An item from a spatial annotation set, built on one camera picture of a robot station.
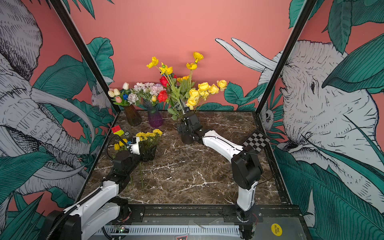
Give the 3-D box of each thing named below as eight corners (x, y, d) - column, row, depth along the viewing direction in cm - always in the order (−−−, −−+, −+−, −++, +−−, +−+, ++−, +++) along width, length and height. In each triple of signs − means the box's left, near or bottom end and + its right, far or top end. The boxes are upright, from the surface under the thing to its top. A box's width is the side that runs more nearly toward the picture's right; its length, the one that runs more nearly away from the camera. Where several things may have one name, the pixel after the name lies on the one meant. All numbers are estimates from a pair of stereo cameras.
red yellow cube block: (113, 133, 109) (110, 128, 104) (121, 128, 111) (118, 124, 107) (117, 138, 106) (114, 133, 102) (124, 133, 109) (122, 129, 104)
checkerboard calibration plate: (256, 155, 98) (258, 153, 95) (242, 145, 103) (244, 142, 100) (268, 142, 105) (270, 138, 102) (254, 132, 110) (256, 129, 107)
